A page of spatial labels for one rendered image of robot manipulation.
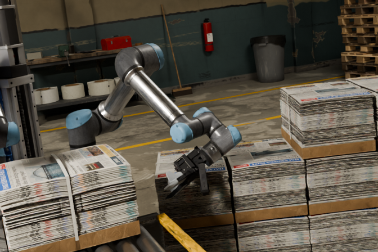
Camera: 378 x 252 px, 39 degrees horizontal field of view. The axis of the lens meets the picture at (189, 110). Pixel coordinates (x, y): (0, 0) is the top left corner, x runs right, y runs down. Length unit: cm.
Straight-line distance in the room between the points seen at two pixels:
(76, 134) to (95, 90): 570
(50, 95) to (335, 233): 619
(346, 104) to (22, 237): 124
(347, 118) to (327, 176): 24
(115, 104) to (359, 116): 101
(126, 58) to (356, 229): 112
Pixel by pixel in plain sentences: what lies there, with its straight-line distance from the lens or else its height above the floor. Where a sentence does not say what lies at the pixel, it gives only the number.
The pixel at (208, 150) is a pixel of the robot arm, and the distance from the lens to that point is 198.
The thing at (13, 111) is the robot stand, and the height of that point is 112.
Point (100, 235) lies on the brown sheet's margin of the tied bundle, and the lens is 163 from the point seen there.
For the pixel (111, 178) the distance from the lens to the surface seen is 158.
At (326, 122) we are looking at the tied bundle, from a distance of 211.
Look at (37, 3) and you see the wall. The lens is 850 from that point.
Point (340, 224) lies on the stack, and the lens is 225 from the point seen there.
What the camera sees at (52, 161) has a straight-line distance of 175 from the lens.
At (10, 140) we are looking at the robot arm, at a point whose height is 110.
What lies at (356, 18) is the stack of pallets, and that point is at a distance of 859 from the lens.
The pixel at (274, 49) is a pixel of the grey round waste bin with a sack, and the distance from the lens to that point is 909.
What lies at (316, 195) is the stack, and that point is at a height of 68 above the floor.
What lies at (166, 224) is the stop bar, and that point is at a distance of 167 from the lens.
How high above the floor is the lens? 147
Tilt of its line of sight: 11 degrees down
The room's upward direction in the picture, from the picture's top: 6 degrees counter-clockwise
